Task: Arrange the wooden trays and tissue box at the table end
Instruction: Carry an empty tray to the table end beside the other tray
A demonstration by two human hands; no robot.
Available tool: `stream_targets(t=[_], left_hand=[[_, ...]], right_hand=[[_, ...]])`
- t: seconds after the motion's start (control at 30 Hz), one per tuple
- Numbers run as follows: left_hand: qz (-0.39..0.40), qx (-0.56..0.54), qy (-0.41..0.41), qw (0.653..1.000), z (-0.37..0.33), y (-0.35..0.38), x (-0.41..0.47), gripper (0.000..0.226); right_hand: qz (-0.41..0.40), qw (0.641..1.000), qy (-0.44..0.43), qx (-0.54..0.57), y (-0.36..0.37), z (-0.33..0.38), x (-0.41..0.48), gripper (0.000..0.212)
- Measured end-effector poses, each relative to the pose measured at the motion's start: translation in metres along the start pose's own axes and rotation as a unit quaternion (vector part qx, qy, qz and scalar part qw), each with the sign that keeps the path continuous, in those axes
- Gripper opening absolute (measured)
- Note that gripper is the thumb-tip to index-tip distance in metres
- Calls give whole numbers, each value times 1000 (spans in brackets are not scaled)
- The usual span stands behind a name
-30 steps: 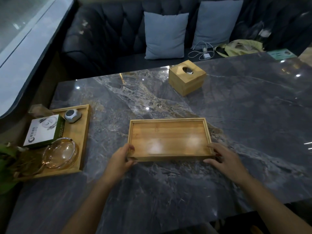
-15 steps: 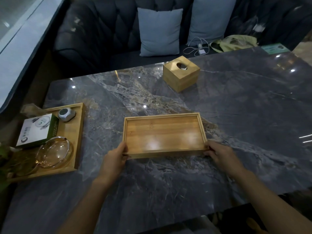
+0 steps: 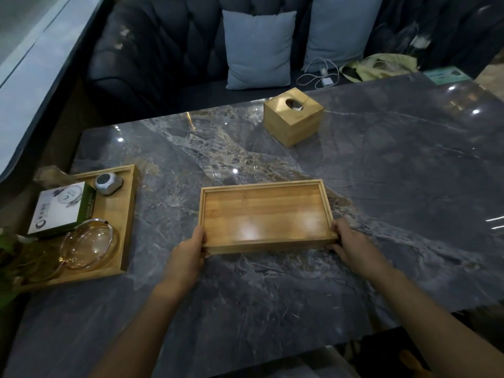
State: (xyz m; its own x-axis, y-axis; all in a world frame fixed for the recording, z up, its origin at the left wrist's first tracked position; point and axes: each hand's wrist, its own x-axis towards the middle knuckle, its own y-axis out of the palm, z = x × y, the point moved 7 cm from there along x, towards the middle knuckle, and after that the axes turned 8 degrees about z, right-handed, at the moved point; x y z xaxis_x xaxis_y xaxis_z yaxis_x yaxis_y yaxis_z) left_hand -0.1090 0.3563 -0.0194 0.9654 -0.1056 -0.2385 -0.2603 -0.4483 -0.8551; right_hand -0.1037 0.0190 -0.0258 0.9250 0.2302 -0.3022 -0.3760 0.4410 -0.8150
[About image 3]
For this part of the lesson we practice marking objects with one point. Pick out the light blue cushion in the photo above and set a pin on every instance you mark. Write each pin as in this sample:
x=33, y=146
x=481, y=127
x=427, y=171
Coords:
x=338, y=31
x=258, y=49

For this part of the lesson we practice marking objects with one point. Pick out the clear acrylic stand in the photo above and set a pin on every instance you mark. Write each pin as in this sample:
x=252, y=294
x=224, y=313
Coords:
x=51, y=176

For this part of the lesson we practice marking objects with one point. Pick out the green card sign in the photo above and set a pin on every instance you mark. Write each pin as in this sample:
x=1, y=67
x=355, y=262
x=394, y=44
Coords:
x=447, y=74

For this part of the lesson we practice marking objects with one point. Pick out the person's left hand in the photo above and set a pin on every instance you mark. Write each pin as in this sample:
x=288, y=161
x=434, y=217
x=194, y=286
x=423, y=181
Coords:
x=184, y=263

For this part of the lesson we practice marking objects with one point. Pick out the grey round call button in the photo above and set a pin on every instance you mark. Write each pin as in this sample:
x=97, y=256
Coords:
x=108, y=183

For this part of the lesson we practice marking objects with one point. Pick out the white and green box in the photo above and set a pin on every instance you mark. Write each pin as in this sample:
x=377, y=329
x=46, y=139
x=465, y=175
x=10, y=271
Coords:
x=61, y=208

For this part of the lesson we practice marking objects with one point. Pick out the clear glass ashtray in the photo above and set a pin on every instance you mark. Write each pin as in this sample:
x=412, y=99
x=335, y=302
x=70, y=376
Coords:
x=88, y=244

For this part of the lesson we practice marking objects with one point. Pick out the yellow-green bag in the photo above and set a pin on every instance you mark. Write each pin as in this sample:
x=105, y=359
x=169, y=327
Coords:
x=380, y=66

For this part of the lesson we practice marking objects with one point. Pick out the large bamboo tray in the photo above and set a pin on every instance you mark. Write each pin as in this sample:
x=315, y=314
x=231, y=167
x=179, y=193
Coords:
x=112, y=216

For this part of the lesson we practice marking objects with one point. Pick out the green plant leaves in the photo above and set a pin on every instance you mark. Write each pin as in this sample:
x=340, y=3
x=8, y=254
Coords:
x=8, y=263

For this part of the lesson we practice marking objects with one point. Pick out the person's right thumb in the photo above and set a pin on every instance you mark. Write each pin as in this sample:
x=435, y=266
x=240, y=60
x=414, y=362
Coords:
x=341, y=228

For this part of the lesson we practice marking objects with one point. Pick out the person's left thumb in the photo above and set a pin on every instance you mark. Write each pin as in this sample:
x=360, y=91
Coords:
x=198, y=235

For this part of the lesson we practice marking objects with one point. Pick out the small bamboo tray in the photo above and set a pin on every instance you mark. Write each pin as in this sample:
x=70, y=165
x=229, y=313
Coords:
x=265, y=214

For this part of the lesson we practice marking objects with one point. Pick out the person's left forearm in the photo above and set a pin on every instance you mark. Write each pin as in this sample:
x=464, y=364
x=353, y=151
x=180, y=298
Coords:
x=145, y=330

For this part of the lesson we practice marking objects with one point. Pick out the person's right forearm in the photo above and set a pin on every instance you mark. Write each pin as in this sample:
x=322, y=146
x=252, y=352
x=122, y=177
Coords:
x=437, y=322

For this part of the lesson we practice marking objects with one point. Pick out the bamboo tissue box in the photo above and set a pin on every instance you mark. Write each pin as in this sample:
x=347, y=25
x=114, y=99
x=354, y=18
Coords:
x=293, y=118

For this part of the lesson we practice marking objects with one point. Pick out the dark tufted sofa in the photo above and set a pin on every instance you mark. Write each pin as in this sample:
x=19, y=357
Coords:
x=165, y=55

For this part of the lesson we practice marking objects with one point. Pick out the person's right hand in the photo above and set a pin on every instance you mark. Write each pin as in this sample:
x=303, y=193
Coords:
x=356, y=247

